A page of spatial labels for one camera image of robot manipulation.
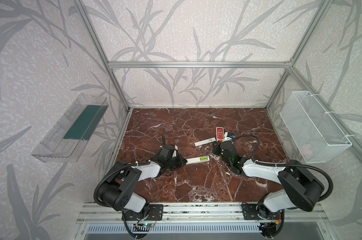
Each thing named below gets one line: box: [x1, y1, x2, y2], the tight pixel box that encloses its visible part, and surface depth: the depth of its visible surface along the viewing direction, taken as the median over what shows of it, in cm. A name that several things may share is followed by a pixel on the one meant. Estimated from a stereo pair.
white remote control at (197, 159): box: [185, 155, 210, 165], surface depth 93 cm
